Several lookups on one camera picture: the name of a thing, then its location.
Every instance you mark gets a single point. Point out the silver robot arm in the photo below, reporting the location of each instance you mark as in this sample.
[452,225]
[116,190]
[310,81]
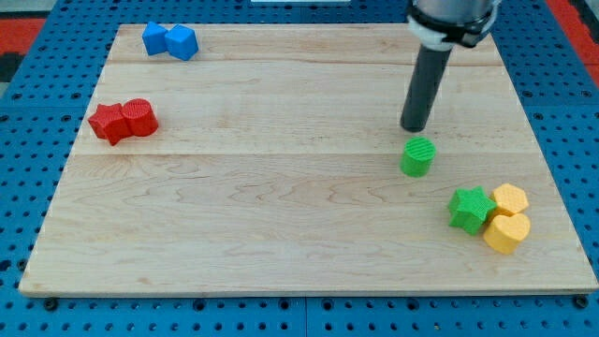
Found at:
[442,24]

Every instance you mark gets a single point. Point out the green star block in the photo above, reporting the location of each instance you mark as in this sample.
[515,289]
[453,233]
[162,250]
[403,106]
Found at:
[470,208]

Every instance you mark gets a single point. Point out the red star block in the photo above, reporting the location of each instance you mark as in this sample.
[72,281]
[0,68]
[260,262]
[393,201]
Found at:
[108,123]

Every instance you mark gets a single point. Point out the wooden board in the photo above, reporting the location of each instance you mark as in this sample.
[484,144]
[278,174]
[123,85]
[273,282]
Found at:
[274,171]

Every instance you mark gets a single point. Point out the green cylinder block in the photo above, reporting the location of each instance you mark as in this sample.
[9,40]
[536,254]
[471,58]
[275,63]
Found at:
[418,154]

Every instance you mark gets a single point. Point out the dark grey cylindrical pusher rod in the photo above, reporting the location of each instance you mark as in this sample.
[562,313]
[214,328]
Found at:
[426,79]

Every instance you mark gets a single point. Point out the red cylinder block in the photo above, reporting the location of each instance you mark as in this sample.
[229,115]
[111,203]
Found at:
[139,116]

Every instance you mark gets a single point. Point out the blue cube block right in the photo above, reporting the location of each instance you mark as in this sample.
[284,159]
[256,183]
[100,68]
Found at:
[181,42]

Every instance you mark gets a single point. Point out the blue cube block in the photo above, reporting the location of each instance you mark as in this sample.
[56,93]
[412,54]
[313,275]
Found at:
[154,38]
[181,42]

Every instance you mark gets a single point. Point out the blue cube block left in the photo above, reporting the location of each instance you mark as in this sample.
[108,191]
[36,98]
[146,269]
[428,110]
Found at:
[154,38]

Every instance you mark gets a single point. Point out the yellow hexagon block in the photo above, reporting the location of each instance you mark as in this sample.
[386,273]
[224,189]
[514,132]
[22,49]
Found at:
[509,200]

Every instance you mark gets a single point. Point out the yellow heart block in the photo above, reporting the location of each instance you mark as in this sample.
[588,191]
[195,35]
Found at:
[504,233]

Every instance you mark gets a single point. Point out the blue perforated base mat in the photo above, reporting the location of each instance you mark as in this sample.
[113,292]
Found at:
[42,109]

